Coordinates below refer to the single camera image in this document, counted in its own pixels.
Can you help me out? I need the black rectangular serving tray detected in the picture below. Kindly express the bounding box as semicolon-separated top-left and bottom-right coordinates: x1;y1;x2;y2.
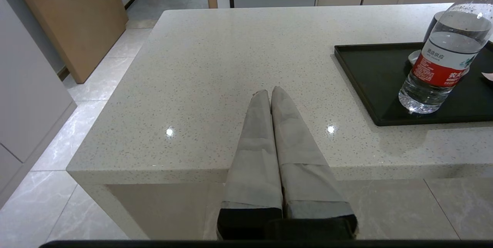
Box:
334;41;493;127

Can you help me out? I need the white storage cabinet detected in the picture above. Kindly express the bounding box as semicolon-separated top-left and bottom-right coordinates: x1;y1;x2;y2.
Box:
0;0;77;206

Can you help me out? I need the wooden door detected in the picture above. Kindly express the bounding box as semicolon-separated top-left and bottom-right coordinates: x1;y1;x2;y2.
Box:
6;0;128;84

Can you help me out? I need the white saucer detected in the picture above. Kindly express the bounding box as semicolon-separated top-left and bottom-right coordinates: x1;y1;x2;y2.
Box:
408;50;470;76

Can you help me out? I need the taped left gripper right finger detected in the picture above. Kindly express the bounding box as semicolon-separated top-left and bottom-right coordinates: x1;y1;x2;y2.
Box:
271;86;358;240

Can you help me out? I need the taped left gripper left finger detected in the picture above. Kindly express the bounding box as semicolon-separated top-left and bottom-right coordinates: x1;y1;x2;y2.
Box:
216;89;283;240

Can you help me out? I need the clear water bottle red label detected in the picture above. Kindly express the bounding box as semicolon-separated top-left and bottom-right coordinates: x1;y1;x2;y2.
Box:
398;0;493;114

